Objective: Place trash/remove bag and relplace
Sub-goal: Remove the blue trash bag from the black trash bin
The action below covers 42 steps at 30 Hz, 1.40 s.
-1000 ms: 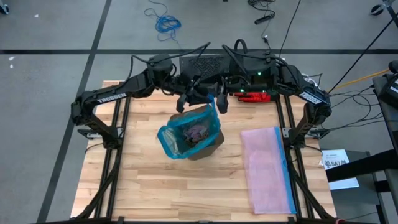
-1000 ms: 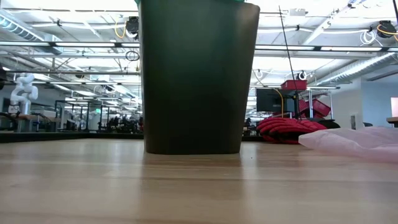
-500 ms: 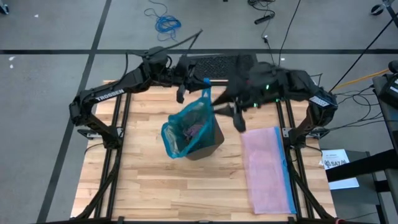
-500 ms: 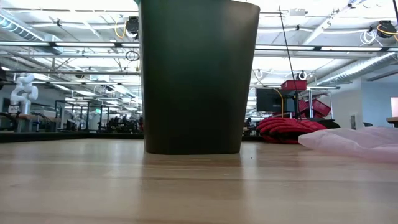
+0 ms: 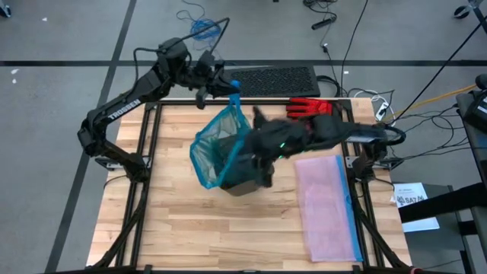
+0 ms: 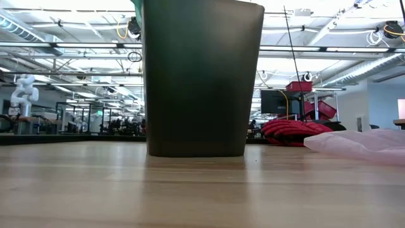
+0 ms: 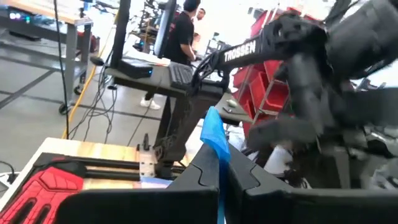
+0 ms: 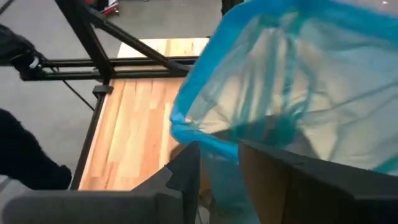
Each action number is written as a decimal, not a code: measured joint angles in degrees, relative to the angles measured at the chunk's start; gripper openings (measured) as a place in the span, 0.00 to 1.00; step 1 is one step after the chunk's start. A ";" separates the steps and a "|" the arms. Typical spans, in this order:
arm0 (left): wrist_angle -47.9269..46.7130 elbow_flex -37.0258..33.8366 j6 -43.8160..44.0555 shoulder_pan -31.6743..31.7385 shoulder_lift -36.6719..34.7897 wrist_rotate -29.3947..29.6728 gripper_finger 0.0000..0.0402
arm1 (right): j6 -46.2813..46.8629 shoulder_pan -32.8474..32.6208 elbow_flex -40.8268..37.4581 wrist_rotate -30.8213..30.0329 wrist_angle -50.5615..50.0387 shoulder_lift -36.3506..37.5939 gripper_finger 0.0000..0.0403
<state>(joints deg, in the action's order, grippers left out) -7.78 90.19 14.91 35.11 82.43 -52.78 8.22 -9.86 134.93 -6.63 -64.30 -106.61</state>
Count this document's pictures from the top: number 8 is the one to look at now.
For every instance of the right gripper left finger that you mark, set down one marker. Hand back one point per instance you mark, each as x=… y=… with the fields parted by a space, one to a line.
x=186 y=174

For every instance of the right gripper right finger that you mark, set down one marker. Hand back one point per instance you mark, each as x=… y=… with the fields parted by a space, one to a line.
x=295 y=186

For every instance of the small red white object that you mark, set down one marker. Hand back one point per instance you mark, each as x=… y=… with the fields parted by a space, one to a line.
x=111 y=8

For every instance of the blue plastic trash bag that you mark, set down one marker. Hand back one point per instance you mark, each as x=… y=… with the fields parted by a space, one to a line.
x=280 y=77

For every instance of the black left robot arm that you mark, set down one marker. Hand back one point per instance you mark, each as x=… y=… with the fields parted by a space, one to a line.
x=25 y=155

